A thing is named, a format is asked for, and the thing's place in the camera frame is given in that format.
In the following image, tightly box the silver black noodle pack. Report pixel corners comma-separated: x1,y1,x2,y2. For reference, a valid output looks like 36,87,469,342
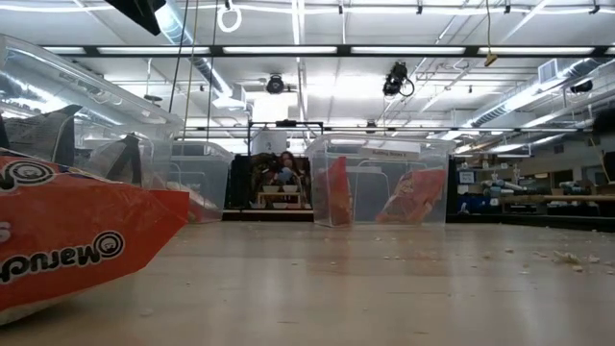
88,133,145,186

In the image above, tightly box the grey ceiling vent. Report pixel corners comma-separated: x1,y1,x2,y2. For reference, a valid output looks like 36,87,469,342
537,58,561,86

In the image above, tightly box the round black ceiling device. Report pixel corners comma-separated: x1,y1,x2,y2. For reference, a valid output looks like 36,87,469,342
265,73,286,96

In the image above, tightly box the white hanging ring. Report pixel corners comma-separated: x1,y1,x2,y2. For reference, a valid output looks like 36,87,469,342
215,0,243,35

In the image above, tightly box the black curtain panel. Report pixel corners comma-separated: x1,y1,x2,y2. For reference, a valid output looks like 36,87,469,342
446,158,460,215

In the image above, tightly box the long wooden background table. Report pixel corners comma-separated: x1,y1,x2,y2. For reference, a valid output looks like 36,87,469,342
499,193,615,204

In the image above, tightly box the yellow hanging cord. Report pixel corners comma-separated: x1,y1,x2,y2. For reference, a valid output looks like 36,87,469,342
482,0,499,68

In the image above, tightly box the spiral silver air duct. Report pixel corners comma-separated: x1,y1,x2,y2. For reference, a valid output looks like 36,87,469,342
153,0,249,111

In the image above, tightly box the clear plastic bin white label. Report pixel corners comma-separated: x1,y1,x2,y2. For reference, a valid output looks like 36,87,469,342
305,133,455,229

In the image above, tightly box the hanging black cable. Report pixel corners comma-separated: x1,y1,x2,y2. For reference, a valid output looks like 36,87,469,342
167,0,191,119

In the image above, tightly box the black overhead camera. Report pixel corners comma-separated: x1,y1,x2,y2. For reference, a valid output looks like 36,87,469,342
381,61,416,99

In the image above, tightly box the person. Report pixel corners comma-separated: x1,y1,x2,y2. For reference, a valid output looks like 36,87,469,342
268,150,308,193

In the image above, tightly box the orange Maruchan saucy noodle pack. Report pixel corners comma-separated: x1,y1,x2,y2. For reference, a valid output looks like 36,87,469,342
314,156,355,228
375,167,448,226
0,147,191,327

